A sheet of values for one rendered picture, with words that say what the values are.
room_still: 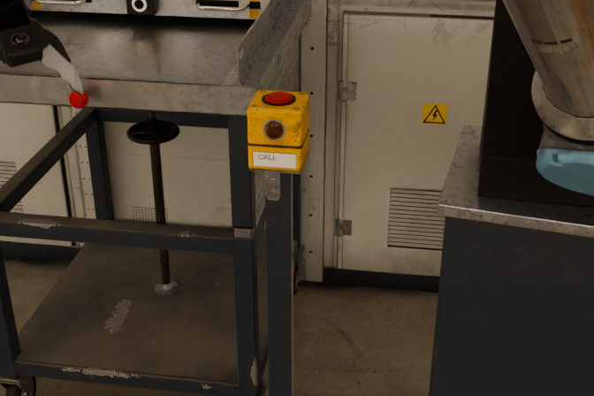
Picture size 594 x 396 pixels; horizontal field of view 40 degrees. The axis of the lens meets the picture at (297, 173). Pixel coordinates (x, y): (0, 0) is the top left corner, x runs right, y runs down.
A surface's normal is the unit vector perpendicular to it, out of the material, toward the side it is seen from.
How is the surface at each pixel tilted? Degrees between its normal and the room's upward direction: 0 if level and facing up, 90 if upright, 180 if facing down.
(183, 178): 90
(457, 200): 0
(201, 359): 0
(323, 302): 0
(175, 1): 90
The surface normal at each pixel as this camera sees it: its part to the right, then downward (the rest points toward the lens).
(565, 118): -0.68, 0.34
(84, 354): 0.00, -0.90
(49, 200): -0.15, 0.44
